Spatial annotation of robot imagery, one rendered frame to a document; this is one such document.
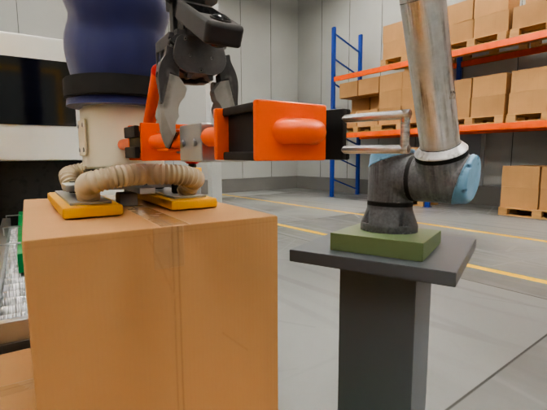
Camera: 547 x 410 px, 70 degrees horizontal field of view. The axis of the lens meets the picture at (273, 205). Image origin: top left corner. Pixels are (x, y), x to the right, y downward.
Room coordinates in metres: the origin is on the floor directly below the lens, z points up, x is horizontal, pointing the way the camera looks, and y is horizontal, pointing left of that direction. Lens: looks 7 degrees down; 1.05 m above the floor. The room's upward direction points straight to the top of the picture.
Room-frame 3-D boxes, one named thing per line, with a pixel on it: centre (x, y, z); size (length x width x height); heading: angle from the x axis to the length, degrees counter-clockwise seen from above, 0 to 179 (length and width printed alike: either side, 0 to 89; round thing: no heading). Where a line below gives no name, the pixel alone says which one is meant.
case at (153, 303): (0.86, 0.32, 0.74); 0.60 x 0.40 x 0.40; 32
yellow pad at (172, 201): (0.93, 0.25, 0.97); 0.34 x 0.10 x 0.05; 33
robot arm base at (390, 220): (1.33, -0.40, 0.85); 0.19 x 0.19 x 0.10
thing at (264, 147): (0.38, 0.01, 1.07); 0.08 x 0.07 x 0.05; 33
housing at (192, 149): (0.49, 0.07, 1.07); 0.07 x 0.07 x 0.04; 33
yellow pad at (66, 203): (0.83, 0.41, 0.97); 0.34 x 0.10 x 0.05; 33
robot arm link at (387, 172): (1.33, -0.41, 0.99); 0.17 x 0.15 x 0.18; 46
